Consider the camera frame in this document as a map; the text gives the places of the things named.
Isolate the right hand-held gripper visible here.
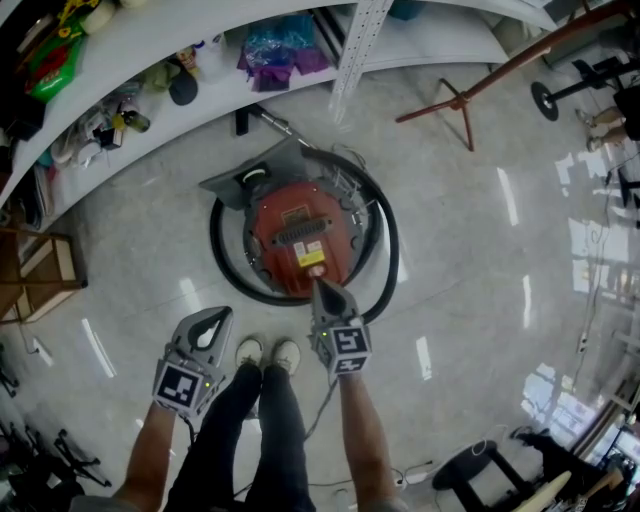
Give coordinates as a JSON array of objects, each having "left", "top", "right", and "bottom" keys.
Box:
[{"left": 309, "top": 277, "right": 374, "bottom": 384}]

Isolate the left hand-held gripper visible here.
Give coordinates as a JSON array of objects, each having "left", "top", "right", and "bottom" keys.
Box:
[{"left": 152, "top": 306, "right": 235, "bottom": 419}]

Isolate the red vacuum cleaner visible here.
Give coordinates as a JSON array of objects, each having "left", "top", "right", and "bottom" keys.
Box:
[{"left": 198, "top": 137, "right": 379, "bottom": 296}]

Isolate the person's left forearm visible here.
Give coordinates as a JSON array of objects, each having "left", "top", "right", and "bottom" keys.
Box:
[{"left": 114, "top": 402, "right": 176, "bottom": 506}]

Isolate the person's right forearm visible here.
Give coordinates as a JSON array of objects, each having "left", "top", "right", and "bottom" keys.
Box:
[{"left": 338, "top": 372, "right": 401, "bottom": 512}]

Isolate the person's white left shoe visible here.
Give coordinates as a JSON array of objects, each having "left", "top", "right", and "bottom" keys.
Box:
[{"left": 234, "top": 337, "right": 265, "bottom": 371}]

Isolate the person's white shoe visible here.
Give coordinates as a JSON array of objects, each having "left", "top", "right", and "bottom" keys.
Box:
[
  {"left": 272, "top": 339, "right": 302, "bottom": 375},
  {"left": 234, "top": 337, "right": 265, "bottom": 371}
]

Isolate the person's white right shoe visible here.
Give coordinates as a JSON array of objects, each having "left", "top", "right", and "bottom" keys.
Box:
[{"left": 272, "top": 339, "right": 302, "bottom": 375}]

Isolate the person's left leg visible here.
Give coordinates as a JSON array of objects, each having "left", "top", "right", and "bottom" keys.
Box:
[{"left": 164, "top": 364, "right": 264, "bottom": 512}]

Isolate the person's leg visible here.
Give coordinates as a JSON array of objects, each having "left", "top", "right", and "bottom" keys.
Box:
[
  {"left": 164, "top": 364, "right": 264, "bottom": 512},
  {"left": 254, "top": 364, "right": 316, "bottom": 512}
]

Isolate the person's right leg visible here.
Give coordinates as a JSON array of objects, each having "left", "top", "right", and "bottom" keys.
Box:
[{"left": 254, "top": 364, "right": 316, "bottom": 512}]

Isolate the white power strip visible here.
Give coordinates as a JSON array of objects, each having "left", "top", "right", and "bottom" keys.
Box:
[
  {"left": 394, "top": 462, "right": 434, "bottom": 489},
  {"left": 32, "top": 337, "right": 54, "bottom": 367}
]

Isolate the black tripod stand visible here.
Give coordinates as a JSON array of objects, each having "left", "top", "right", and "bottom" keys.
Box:
[{"left": 49, "top": 428, "right": 114, "bottom": 489}]

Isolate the brown wooden step shelf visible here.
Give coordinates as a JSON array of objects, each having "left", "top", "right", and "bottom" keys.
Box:
[{"left": 0, "top": 227, "right": 89, "bottom": 325}]

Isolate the round beige table black base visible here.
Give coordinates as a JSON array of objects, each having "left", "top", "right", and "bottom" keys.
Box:
[{"left": 432, "top": 439, "right": 574, "bottom": 512}]

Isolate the metal wand with black brush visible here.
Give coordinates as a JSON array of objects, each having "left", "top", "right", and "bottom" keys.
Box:
[{"left": 234, "top": 103, "right": 321, "bottom": 151}]

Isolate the dark flat items stack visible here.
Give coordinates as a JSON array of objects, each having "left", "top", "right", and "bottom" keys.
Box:
[{"left": 19, "top": 164, "right": 56, "bottom": 226}]

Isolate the dark glass bottle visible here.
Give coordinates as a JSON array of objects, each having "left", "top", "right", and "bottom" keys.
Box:
[{"left": 112, "top": 109, "right": 151, "bottom": 134}]

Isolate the black cap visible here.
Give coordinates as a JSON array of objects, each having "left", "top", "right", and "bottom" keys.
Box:
[{"left": 167, "top": 58, "right": 200, "bottom": 107}]

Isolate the purple foil bag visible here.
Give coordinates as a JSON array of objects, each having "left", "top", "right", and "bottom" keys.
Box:
[{"left": 237, "top": 13, "right": 331, "bottom": 93}]

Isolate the green cloth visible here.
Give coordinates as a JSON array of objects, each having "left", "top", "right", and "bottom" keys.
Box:
[{"left": 142, "top": 59, "right": 181, "bottom": 94}]

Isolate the yellow patterned can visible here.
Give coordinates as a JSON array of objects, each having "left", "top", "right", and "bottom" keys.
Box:
[{"left": 177, "top": 45, "right": 201, "bottom": 79}]

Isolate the white plastic jug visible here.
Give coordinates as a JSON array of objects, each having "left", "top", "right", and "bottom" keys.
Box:
[{"left": 197, "top": 34, "right": 226, "bottom": 84}]

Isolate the black metal coat rack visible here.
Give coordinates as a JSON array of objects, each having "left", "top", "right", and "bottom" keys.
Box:
[{"left": 529, "top": 57, "right": 640, "bottom": 122}]

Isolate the brown wooden coat rack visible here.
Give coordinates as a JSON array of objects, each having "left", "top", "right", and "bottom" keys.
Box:
[{"left": 394, "top": 0, "right": 640, "bottom": 152}]

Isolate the green snack bag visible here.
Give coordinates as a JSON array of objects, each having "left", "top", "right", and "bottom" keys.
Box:
[{"left": 23, "top": 32, "right": 86, "bottom": 105}]

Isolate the white metal shelving unit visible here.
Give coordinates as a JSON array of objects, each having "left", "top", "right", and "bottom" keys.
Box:
[{"left": 0, "top": 0, "right": 559, "bottom": 236}]

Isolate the sunflower pot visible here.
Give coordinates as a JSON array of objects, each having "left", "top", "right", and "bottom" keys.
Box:
[{"left": 54, "top": 0, "right": 117, "bottom": 41}]

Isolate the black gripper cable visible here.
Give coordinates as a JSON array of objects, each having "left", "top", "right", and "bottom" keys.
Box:
[{"left": 177, "top": 412, "right": 199, "bottom": 446}]

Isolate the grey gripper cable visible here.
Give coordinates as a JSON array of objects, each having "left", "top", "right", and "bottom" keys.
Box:
[{"left": 302, "top": 379, "right": 340, "bottom": 441}]

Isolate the black corrugated hose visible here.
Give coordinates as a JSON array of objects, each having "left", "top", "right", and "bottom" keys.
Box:
[{"left": 209, "top": 149, "right": 400, "bottom": 324}]

